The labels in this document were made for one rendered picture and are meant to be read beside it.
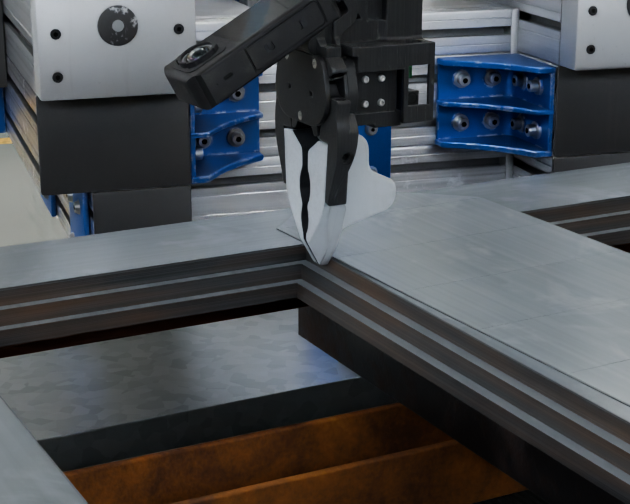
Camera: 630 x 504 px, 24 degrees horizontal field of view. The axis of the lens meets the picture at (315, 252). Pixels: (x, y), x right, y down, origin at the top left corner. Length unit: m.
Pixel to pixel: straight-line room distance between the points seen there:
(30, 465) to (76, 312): 0.28
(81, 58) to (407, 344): 0.47
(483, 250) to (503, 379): 0.21
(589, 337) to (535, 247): 0.18
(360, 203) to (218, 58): 0.15
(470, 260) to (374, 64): 0.15
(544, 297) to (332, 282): 0.15
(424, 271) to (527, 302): 0.09
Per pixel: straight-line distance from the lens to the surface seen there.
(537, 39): 1.46
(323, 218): 0.95
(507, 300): 0.90
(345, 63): 0.93
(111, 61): 1.25
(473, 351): 0.84
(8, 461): 0.69
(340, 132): 0.92
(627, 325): 0.87
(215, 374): 1.24
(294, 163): 0.98
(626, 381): 0.79
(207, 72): 0.89
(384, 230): 1.04
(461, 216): 1.08
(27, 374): 1.26
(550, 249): 1.01
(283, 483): 0.94
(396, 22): 0.96
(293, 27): 0.92
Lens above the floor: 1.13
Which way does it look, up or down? 17 degrees down
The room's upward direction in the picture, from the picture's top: straight up
